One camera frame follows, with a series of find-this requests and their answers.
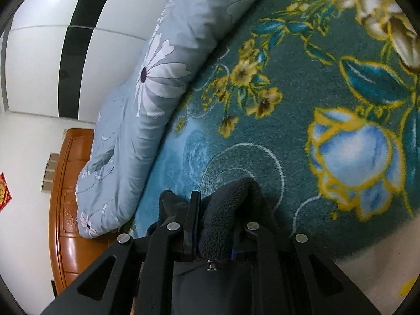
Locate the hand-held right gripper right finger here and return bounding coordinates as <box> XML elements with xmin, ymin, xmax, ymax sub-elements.
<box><xmin>231</xmin><ymin>221</ymin><xmax>383</xmax><ymax>315</ymax></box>

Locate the wall switch panel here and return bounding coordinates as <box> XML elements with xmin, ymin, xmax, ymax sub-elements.
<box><xmin>41</xmin><ymin>153</ymin><xmax>60</xmax><ymax>192</ymax></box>

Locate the white wardrobe with black stripe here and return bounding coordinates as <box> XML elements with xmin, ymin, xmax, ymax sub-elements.
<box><xmin>0</xmin><ymin>0</ymin><xmax>184</xmax><ymax>120</ymax></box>

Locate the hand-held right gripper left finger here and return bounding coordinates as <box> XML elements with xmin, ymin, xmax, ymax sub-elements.
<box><xmin>41</xmin><ymin>190</ymin><xmax>202</xmax><ymax>315</ymax></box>

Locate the green floral blanket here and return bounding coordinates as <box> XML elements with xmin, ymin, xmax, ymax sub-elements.
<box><xmin>131</xmin><ymin>0</ymin><xmax>420</xmax><ymax>315</ymax></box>

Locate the dark grey fleece garment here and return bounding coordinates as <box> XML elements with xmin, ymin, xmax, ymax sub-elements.
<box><xmin>158</xmin><ymin>177</ymin><xmax>289</xmax><ymax>315</ymax></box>

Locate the red wall decoration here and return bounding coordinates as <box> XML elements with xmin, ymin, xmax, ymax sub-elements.
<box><xmin>0</xmin><ymin>172</ymin><xmax>13</xmax><ymax>212</ymax></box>

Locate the blue floral duvet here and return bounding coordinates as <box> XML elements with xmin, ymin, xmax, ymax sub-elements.
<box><xmin>75</xmin><ymin>0</ymin><xmax>283</xmax><ymax>239</ymax></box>

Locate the wooden headboard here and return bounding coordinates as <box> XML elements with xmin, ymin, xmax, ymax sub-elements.
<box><xmin>49</xmin><ymin>128</ymin><xmax>120</xmax><ymax>297</ymax></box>

